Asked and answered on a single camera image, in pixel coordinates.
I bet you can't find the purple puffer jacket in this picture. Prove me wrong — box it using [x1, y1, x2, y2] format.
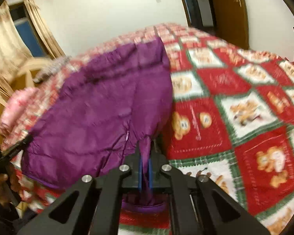
[21, 38, 172, 213]

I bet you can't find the person's left hand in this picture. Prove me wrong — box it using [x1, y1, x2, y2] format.
[0, 165, 21, 208]

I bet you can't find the pink floral folded quilt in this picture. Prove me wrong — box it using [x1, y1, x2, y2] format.
[0, 87, 39, 137]

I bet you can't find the cream wooden headboard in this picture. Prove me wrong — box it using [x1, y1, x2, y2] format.
[0, 57, 52, 116]

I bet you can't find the red patchwork bear bedspread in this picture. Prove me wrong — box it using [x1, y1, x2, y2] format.
[1, 24, 294, 234]

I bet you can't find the beige curtain left panel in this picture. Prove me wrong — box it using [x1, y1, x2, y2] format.
[0, 1, 33, 98]

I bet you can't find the beige curtain panel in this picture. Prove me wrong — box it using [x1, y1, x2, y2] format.
[0, 1, 33, 98]
[23, 0, 65, 59]

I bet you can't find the striped grey pillow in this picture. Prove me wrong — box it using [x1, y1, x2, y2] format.
[33, 56, 71, 84]

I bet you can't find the window with blue pane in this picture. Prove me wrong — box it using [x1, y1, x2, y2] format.
[9, 2, 49, 57]

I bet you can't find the beige curtain right panel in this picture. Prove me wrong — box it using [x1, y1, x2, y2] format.
[23, 0, 65, 59]

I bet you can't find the brown wooden door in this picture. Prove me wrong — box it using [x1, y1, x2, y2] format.
[212, 0, 249, 49]

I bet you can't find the brown door frame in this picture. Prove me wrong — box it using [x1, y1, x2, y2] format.
[181, 0, 216, 34]

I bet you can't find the metal door handle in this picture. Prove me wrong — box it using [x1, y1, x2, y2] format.
[234, 0, 242, 7]

